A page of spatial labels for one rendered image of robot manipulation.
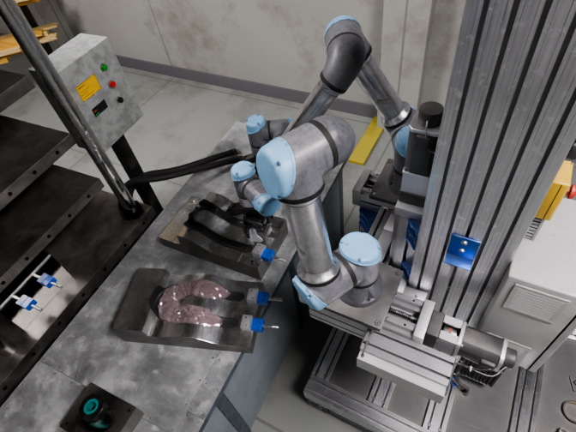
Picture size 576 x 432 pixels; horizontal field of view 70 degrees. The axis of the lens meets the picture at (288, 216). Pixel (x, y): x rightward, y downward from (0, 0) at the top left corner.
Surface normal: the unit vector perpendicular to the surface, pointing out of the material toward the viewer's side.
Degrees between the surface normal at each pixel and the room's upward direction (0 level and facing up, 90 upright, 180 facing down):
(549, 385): 0
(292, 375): 0
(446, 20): 90
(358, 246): 7
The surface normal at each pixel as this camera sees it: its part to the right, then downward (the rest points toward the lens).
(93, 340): -0.11, -0.64
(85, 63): 0.90, 0.26
